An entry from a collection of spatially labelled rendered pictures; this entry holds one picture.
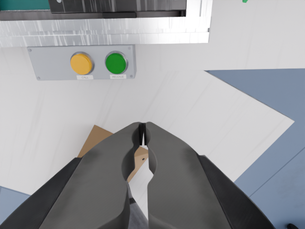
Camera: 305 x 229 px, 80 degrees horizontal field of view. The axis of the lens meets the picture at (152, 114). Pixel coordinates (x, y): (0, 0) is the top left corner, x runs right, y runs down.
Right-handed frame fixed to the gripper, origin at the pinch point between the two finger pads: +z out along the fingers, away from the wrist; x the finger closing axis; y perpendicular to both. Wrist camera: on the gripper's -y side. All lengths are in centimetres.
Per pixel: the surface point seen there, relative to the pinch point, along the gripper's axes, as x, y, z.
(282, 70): 97, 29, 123
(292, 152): 130, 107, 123
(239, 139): 28, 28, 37
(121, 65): -5.3, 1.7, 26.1
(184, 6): 6.6, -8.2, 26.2
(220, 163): 24, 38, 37
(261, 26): 26.9, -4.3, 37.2
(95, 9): -8.9, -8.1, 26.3
